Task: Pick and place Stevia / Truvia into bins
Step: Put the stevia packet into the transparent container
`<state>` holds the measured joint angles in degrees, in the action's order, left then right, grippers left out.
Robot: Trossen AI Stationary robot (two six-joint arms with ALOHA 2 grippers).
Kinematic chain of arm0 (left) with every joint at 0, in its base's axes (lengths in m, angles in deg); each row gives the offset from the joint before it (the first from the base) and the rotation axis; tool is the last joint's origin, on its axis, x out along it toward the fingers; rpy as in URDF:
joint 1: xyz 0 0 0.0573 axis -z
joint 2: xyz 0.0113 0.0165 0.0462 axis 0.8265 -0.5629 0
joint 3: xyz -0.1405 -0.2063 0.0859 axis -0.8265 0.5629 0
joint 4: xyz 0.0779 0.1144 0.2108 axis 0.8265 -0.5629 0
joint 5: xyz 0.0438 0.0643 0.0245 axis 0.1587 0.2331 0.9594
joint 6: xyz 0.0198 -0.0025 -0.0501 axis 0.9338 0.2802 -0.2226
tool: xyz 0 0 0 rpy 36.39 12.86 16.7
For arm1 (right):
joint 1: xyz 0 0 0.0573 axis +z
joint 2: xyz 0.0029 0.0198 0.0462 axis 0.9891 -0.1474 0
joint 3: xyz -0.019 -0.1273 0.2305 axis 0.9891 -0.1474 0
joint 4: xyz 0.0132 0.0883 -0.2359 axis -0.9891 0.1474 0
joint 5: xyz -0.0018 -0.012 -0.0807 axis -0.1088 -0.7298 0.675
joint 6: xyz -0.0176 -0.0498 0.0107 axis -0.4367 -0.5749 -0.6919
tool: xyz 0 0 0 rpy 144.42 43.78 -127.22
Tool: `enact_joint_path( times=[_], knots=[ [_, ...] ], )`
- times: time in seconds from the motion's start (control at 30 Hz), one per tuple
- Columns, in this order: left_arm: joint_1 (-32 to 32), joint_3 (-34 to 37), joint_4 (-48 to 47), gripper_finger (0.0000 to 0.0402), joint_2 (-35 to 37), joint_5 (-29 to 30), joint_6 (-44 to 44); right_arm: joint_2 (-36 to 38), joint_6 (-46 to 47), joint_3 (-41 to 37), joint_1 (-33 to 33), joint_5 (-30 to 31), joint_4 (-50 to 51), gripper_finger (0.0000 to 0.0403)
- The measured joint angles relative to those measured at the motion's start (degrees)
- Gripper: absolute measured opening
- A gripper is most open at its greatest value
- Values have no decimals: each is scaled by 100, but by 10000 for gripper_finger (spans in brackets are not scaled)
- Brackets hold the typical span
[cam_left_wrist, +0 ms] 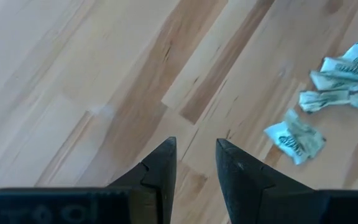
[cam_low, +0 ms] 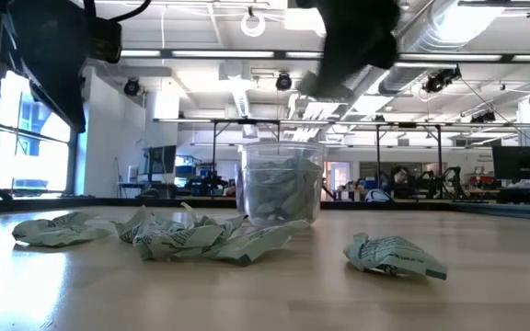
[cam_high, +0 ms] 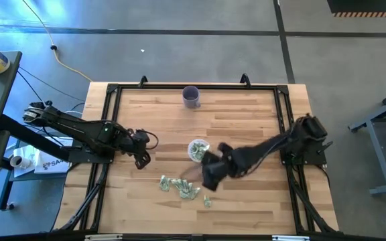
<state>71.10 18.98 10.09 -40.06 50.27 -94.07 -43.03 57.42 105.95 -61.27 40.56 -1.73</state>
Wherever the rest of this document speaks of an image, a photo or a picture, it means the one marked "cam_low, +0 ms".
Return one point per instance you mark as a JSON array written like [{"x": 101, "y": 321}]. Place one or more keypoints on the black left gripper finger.
[{"x": 74, "y": 106}]

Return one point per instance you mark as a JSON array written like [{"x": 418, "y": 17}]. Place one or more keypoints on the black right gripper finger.
[{"x": 329, "y": 85}]

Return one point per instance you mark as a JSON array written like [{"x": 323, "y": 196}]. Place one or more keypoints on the green sweetener packet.
[
  {"x": 129, "y": 225},
  {"x": 256, "y": 243},
  {"x": 58, "y": 230},
  {"x": 304, "y": 181},
  {"x": 394, "y": 257},
  {"x": 269, "y": 193},
  {"x": 177, "y": 241},
  {"x": 210, "y": 220}
]

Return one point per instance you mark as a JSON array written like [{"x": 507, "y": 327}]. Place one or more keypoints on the black round ceiling fixture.
[
  {"x": 283, "y": 82},
  {"x": 131, "y": 87}
]

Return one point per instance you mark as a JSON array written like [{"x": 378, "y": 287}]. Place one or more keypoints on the large window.
[{"x": 39, "y": 161}]

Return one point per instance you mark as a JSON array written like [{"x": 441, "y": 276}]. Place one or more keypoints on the clear plastic cup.
[{"x": 283, "y": 149}]

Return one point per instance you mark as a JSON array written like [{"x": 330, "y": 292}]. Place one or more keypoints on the ceiling light strip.
[
  {"x": 223, "y": 53},
  {"x": 453, "y": 57}
]

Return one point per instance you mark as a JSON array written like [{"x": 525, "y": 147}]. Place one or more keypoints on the black computer monitor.
[
  {"x": 520, "y": 163},
  {"x": 163, "y": 158}
]

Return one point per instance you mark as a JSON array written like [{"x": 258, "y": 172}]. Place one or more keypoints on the person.
[{"x": 399, "y": 177}]

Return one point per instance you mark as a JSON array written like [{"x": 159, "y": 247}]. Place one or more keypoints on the white blue ball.
[{"x": 377, "y": 195}]

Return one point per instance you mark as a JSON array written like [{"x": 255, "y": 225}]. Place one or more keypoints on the dark background desk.
[{"x": 522, "y": 193}]

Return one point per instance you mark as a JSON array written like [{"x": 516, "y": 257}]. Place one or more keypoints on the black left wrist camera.
[{"x": 105, "y": 41}]

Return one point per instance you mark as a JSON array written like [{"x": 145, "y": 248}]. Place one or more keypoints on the silver ceiling duct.
[{"x": 423, "y": 37}]

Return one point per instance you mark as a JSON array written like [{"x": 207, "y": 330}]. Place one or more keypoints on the black ceiling camera mount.
[{"x": 440, "y": 80}]

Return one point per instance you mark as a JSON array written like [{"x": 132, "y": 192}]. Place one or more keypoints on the black aluminium table frame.
[{"x": 108, "y": 202}]

